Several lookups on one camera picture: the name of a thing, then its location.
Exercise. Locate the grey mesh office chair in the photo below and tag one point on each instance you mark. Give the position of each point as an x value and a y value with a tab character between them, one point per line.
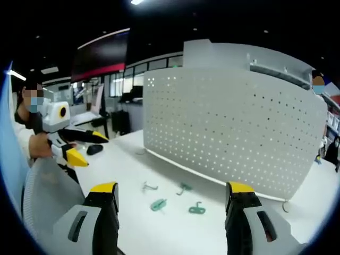
50	191

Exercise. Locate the white perforated mounting plate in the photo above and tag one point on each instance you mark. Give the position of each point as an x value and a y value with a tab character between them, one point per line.
228	127

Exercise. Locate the person's left hand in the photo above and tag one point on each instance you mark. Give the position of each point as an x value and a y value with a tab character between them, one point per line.
40	146

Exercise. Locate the blue desk partition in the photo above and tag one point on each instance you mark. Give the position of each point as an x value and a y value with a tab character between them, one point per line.
10	148

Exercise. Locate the green hook assembly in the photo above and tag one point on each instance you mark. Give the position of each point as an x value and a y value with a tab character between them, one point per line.
158	205
197	210
186	186

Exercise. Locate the black box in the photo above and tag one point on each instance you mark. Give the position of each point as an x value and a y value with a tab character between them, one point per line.
120	122

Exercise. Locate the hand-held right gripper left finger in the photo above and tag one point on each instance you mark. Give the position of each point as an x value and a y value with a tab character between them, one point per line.
87	212

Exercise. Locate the black and red ceiling banner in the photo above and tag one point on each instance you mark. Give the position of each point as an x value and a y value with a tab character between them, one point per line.
101	58

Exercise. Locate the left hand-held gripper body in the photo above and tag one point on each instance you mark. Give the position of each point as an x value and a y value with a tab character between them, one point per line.
54	114

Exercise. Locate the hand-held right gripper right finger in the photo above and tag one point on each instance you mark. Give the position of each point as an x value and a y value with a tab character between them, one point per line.
247	212

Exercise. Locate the black computer mouse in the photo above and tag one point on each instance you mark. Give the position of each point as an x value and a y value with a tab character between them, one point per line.
94	149

